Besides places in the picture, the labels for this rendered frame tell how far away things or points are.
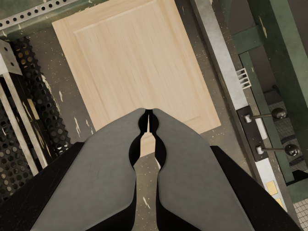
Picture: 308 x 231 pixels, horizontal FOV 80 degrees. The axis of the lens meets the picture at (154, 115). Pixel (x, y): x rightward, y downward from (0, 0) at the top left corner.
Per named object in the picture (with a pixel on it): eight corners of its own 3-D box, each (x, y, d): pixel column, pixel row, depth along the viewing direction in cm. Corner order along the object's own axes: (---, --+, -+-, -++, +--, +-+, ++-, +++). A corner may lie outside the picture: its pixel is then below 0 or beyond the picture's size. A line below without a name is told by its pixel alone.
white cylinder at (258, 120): (264, 136, 71) (256, 116, 71) (269, 137, 68) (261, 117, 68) (256, 139, 71) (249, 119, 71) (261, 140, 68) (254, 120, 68)
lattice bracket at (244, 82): (240, 69, 70) (244, 67, 67) (247, 86, 70) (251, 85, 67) (231, 73, 70) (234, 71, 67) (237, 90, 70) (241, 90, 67)
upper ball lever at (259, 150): (256, 142, 68) (299, 141, 56) (260, 152, 68) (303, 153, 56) (251, 146, 66) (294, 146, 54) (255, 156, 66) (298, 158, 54)
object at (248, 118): (245, 112, 67) (286, 104, 56) (249, 121, 67) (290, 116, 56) (239, 115, 65) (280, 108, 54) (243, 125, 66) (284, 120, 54)
